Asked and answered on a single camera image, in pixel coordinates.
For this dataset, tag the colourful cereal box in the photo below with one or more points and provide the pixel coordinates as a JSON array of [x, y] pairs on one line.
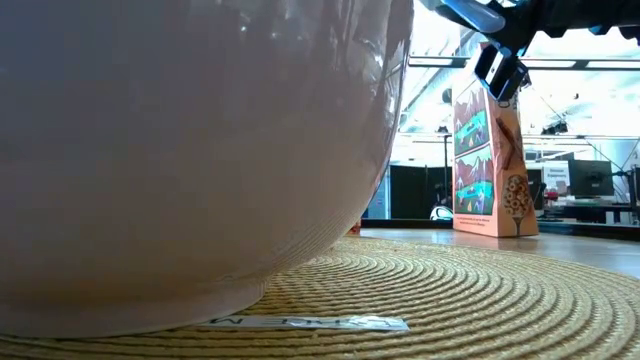
[[492, 175]]

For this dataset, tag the black background monitor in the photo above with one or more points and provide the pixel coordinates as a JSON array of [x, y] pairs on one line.
[[591, 177]]

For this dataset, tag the white background sign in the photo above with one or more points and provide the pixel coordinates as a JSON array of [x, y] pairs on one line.
[[556, 177]]

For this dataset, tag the round woven placemat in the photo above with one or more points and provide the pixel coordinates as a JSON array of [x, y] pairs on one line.
[[475, 300]]

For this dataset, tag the white placemat label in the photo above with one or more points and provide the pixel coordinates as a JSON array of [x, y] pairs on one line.
[[310, 322]]

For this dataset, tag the white bowl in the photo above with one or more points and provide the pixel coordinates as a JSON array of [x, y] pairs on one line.
[[175, 165]]

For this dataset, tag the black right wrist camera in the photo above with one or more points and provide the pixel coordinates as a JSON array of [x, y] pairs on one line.
[[501, 72]]

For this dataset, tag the black aluminium table rail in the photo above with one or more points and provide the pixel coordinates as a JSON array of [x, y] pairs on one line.
[[590, 231]]

